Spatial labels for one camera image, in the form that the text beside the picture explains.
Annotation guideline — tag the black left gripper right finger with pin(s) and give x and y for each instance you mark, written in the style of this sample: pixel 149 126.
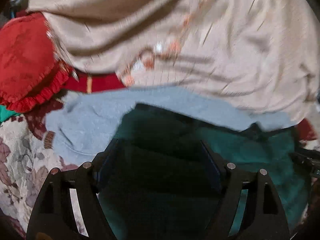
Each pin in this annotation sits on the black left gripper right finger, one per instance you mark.
pixel 264 216

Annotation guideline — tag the floral bedspread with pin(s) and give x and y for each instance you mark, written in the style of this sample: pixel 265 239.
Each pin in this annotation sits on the floral bedspread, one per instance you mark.
pixel 27 155

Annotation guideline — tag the red ruffled pillow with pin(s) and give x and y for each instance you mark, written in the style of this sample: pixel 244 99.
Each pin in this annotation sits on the red ruffled pillow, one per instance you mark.
pixel 31 69

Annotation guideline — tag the light blue folded garment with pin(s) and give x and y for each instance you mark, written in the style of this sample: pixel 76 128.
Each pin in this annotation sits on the light blue folded garment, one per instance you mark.
pixel 87 123

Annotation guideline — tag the green cloth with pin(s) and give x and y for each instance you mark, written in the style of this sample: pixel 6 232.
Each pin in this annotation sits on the green cloth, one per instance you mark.
pixel 6 114

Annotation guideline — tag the beige blanket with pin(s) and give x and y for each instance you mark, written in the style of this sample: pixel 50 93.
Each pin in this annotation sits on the beige blanket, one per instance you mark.
pixel 259 55

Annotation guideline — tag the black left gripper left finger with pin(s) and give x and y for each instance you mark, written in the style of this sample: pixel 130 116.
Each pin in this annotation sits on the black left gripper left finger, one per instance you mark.
pixel 52 216

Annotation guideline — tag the teal quilted puffer jacket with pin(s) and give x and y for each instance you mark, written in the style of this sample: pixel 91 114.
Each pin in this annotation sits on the teal quilted puffer jacket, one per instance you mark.
pixel 161 186

